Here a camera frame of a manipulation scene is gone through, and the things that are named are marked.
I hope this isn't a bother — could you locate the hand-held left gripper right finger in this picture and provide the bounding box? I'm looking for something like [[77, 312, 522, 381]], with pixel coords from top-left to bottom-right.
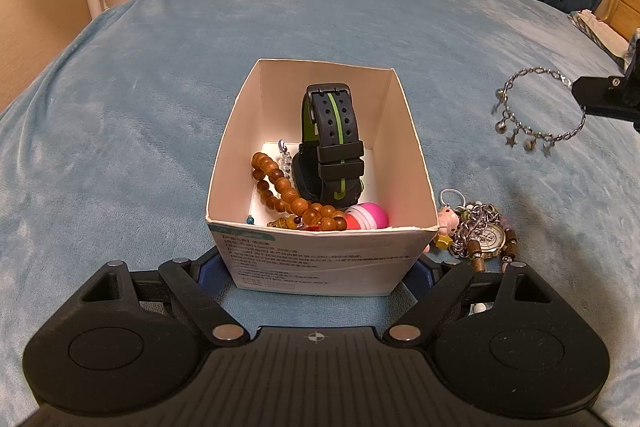
[[384, 254, 551, 342]]

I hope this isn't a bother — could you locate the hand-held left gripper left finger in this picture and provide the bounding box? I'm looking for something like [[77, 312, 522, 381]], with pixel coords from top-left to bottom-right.
[[80, 246, 247, 342]]

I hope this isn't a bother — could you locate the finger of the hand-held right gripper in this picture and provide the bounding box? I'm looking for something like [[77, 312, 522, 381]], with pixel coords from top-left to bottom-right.
[[571, 52, 640, 132]]

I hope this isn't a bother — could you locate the pink white toy ball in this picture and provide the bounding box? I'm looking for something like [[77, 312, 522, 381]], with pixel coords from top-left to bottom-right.
[[345, 202, 390, 232]]

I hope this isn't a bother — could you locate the silver star charm bracelet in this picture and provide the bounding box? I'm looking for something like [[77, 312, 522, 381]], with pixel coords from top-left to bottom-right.
[[491, 67, 587, 156]]

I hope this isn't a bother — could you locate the white cardboard box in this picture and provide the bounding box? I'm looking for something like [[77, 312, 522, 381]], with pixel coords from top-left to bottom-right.
[[205, 58, 438, 298]]

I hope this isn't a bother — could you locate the wooden bead bracelet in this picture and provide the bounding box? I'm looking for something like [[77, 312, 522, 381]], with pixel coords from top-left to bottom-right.
[[246, 152, 348, 233]]

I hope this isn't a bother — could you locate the small silver keychain charm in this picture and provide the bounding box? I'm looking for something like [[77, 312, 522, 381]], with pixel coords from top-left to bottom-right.
[[276, 139, 297, 182]]

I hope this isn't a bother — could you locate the black green wristwatch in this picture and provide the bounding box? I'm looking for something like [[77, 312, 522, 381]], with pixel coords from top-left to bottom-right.
[[291, 83, 366, 211]]

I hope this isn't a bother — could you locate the plaid edged pillow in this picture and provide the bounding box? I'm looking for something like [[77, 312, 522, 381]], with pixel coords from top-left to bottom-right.
[[567, 9, 633, 68]]

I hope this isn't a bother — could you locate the blue fleece blanket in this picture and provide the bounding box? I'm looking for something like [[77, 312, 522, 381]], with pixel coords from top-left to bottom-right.
[[0, 0, 640, 427]]

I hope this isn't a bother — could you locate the pink pig keychain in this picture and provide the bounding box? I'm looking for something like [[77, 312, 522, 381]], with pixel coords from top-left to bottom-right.
[[422, 188, 471, 253]]

